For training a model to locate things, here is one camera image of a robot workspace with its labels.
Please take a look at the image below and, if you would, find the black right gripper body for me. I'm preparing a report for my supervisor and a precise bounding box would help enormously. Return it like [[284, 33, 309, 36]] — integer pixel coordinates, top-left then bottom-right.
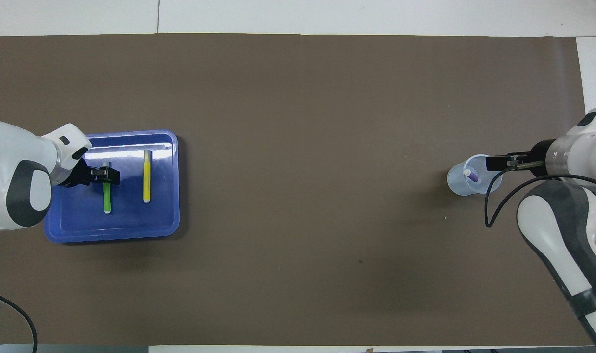
[[528, 139, 556, 177]]

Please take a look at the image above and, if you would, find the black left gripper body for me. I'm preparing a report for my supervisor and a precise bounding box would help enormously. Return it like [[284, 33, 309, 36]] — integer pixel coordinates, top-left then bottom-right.
[[57, 157, 95, 188]]

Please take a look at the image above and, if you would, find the green pen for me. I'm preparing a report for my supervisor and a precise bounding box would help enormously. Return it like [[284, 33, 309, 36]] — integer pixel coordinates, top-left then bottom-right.
[[103, 161, 112, 214]]

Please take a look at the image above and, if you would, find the yellow pen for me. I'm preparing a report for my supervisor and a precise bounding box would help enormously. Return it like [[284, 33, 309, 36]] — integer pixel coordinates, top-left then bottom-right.
[[143, 150, 152, 203]]

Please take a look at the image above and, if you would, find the clear plastic cup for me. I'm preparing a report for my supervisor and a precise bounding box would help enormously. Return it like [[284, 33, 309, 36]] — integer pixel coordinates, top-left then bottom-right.
[[447, 154, 503, 197]]

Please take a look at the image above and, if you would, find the blue plastic tray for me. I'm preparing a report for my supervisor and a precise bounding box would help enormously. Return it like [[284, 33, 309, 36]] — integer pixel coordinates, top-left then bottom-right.
[[44, 129, 180, 244]]

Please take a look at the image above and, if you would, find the brown table mat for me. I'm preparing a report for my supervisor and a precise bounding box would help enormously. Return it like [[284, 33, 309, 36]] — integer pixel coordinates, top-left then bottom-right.
[[0, 33, 593, 346]]

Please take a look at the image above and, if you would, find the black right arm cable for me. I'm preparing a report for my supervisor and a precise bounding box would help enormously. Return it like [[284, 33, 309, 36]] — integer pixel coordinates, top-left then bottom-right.
[[484, 161, 596, 228]]

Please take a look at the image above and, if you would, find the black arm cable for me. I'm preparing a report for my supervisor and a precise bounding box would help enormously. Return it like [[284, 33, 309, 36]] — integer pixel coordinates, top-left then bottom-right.
[[484, 161, 596, 228], [0, 288, 37, 353]]

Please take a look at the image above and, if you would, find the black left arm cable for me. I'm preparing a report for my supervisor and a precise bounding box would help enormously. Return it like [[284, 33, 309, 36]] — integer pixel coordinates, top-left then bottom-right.
[[0, 288, 37, 353]]

